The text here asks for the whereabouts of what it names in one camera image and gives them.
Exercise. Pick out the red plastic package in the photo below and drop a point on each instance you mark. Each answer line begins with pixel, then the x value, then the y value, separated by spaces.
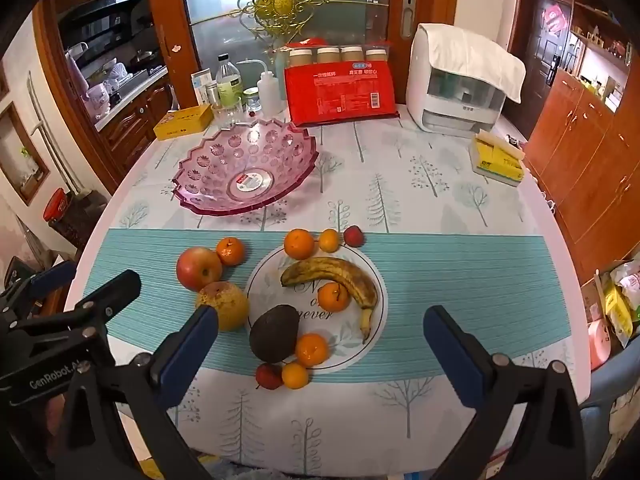
pixel 340 95

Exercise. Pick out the red apple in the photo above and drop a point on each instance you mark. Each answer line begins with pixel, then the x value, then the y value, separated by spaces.
pixel 197 269

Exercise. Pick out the yellow tissue pack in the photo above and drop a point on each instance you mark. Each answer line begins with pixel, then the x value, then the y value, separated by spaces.
pixel 495 160

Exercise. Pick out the wooden framed wall niche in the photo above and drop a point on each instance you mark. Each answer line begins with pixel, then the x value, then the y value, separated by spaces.
pixel 35 180

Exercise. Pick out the tree print tablecloth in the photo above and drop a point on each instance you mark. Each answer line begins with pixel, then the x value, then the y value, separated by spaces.
pixel 425 210

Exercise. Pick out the beige lidded jar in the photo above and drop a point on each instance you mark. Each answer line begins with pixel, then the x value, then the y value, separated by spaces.
pixel 328 56
pixel 376 56
pixel 353 55
pixel 301 57

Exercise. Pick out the dark woven basket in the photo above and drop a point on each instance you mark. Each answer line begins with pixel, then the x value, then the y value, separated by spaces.
pixel 80 220

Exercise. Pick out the red plastic bag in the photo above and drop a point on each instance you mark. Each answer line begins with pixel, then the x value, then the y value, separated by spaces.
pixel 311 42

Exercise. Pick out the yellow pear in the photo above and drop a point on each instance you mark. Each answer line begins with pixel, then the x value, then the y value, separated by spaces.
pixel 225 305

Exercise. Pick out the red door decoration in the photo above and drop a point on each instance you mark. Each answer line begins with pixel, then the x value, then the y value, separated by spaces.
pixel 556 19

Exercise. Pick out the black wok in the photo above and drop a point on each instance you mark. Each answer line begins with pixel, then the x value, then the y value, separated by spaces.
pixel 145 57

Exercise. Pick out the cardboard box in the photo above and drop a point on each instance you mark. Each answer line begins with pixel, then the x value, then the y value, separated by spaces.
pixel 592 300

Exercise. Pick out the yellow tin box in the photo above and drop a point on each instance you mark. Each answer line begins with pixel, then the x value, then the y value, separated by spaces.
pixel 182 122

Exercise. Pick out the gold door ornament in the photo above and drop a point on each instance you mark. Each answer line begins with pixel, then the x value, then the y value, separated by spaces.
pixel 282 2

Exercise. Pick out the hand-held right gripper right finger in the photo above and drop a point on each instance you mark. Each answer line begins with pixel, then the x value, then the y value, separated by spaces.
pixel 450 355

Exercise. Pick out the small white blue box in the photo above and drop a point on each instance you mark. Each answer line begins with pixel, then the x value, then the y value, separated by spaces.
pixel 200 82

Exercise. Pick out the black range hood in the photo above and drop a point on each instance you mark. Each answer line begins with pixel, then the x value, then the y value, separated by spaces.
pixel 100 15

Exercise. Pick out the pink glass fruit bowl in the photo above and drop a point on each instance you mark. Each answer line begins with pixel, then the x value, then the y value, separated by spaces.
pixel 215 160

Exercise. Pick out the spotted ripe banana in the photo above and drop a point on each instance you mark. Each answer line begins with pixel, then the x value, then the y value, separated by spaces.
pixel 320 267

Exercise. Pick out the pink plastic container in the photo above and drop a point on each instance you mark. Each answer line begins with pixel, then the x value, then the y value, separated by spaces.
pixel 599 345

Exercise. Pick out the small orange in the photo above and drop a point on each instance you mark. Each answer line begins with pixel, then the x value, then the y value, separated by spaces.
pixel 295 376
pixel 329 241

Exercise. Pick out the clear drinking glass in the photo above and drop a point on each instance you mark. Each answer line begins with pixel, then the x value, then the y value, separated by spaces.
pixel 227 112

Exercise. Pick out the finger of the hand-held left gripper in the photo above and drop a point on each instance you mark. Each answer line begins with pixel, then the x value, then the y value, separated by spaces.
pixel 52 276
pixel 117 286

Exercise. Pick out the wooden wall shelf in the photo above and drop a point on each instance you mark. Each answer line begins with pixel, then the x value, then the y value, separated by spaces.
pixel 595 42

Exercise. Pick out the white countertop appliance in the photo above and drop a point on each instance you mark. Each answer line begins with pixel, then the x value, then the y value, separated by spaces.
pixel 450 110

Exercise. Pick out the bunch of keys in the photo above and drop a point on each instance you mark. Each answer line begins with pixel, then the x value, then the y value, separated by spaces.
pixel 512 141

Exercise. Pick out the small glass jar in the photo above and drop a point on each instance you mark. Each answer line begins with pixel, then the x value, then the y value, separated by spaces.
pixel 251 100

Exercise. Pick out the white cloth cover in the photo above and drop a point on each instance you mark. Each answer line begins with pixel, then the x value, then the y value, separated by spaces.
pixel 475 55

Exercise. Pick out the small metal can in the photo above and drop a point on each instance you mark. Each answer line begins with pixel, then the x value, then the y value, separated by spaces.
pixel 214 94

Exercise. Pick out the dark entrance door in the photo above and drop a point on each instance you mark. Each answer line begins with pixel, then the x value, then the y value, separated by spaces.
pixel 537 60

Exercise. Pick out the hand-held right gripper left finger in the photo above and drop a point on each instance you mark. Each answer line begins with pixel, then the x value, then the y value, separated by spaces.
pixel 192 350

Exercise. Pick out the white squeeze wash bottle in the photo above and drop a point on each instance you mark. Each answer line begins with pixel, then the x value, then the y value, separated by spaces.
pixel 269 95

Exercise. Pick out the clear bottle with green label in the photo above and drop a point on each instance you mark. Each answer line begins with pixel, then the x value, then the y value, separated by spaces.
pixel 228 85

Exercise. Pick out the tangerine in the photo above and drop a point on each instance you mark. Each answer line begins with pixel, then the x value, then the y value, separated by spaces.
pixel 299 244
pixel 231 251
pixel 312 350
pixel 332 299

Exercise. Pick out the red lidded container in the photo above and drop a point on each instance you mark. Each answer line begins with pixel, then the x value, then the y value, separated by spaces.
pixel 56 205

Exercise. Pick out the wooden kitchen cabinet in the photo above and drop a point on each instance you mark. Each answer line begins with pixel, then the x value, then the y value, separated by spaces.
pixel 130 130

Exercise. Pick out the red lychee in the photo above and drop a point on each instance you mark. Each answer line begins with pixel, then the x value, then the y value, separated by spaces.
pixel 267 375
pixel 353 236

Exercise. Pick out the dark avocado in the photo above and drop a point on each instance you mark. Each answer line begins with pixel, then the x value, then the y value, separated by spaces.
pixel 274 334

